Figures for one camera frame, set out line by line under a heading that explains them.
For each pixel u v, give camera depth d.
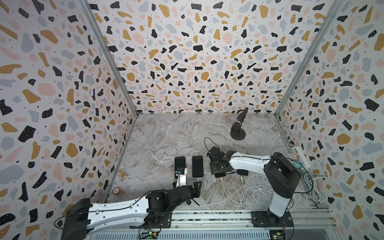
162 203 0.57
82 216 0.47
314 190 0.83
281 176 0.47
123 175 0.88
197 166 0.93
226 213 0.77
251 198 0.80
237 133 1.10
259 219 0.75
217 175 0.85
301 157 0.95
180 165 0.93
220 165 0.67
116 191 0.80
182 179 0.69
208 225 0.73
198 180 0.87
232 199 0.81
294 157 0.97
